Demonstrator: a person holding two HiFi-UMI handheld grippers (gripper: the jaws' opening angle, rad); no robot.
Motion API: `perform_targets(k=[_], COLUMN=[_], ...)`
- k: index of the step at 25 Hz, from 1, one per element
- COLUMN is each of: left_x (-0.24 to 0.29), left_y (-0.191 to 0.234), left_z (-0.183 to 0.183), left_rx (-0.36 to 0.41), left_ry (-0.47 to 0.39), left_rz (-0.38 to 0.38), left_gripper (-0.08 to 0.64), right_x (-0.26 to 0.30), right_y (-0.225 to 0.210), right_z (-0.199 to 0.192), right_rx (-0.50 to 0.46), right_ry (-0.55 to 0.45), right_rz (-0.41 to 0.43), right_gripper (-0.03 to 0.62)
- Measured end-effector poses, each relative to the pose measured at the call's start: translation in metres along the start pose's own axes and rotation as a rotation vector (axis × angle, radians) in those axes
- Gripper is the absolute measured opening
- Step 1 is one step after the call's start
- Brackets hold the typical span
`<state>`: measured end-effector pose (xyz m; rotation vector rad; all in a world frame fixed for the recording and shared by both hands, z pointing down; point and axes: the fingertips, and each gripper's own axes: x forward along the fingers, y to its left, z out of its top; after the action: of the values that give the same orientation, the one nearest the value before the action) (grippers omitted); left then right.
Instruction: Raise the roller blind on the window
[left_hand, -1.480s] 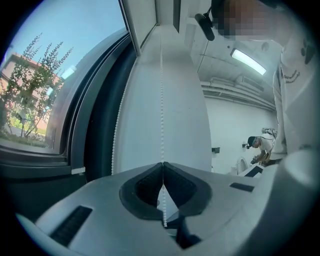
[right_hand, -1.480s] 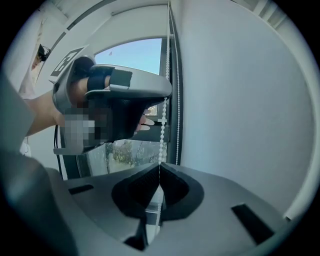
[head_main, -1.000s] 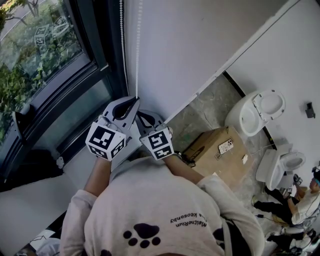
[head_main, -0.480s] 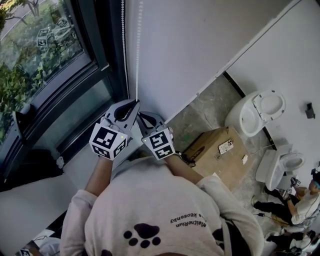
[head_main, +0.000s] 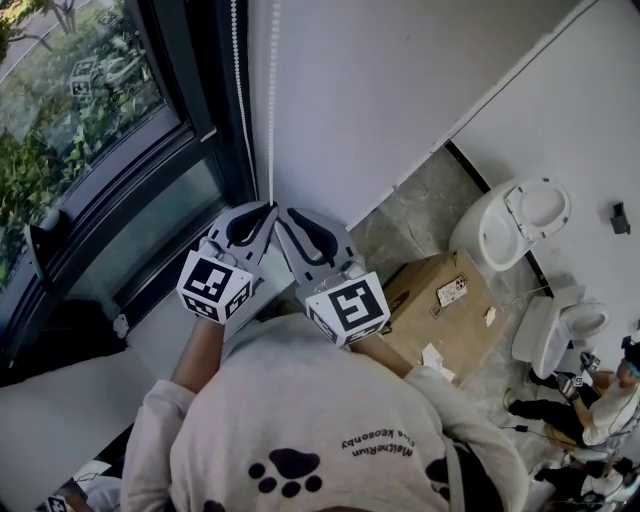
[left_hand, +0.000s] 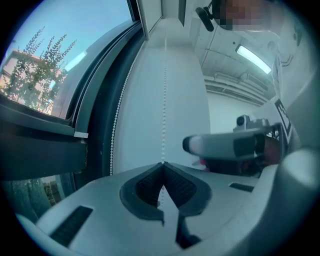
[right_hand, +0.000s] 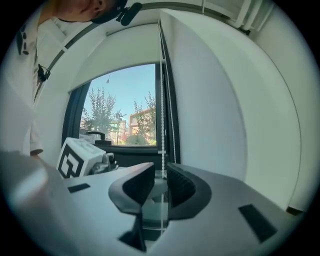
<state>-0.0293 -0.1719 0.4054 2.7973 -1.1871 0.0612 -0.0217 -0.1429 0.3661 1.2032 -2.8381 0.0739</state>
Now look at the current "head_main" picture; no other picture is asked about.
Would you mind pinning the person's left forearm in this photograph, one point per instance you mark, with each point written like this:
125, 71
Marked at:
197, 355

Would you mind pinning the large cardboard box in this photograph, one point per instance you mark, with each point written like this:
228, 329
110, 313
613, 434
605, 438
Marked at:
420, 320

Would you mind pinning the white toilet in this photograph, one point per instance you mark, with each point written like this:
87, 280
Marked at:
537, 330
477, 225

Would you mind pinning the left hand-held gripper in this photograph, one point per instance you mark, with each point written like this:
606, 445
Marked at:
212, 287

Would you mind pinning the phone with patterned case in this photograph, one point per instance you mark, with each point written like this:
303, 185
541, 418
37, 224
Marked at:
451, 291

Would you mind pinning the white window latch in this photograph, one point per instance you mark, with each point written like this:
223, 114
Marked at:
120, 326

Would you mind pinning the black framed window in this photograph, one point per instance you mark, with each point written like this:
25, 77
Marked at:
150, 220

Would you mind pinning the black wall bracket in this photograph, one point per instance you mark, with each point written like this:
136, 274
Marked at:
620, 217

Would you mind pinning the crumpled white paper sheets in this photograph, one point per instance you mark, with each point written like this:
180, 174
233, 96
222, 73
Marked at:
435, 360

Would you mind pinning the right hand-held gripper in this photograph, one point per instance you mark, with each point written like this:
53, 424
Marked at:
350, 310

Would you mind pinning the green trees outside window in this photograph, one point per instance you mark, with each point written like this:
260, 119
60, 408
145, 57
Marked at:
50, 150

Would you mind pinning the beige paw print sweatshirt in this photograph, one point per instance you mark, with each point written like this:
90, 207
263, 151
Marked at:
300, 400

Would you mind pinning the person's right forearm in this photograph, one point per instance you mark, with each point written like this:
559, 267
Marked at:
387, 357

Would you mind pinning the small white paper scrap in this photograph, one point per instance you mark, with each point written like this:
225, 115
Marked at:
491, 316

